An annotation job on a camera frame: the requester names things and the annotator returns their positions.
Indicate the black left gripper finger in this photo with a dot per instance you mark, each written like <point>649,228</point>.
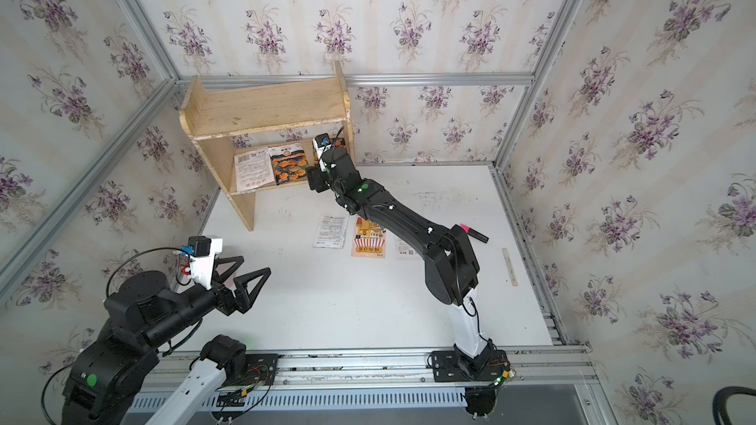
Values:
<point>225,268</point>
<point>248,287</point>

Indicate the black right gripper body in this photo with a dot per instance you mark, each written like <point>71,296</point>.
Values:
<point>320,182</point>

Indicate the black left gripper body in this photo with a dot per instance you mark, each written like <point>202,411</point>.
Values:
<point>223,303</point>

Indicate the white printed seed packet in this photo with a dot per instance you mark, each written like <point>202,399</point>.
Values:
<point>331,232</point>

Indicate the colourful cartoon seed packet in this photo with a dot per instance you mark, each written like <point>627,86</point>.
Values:
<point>369,240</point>

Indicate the pink white seed packet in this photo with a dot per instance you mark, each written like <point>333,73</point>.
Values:
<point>404,251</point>

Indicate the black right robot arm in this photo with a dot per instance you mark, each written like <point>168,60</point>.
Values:
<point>450,265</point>

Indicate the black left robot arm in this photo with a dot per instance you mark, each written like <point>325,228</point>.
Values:
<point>143,315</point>

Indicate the orange marigold seed packet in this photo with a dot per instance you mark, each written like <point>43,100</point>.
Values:
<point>289,163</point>

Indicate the white text seed packet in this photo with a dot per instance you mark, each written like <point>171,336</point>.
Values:
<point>253,169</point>

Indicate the wooden two-tier shelf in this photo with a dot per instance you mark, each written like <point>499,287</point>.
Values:
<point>212,118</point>

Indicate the pink marker pen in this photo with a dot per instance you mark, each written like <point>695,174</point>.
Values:
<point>475,234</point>

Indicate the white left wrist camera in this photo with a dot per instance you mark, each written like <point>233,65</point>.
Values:
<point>201,253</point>

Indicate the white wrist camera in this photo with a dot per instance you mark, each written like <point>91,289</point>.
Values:
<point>321,144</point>
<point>201,253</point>

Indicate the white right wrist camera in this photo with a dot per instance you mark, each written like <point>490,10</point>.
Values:
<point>321,144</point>

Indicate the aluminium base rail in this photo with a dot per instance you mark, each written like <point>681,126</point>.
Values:
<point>393,378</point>

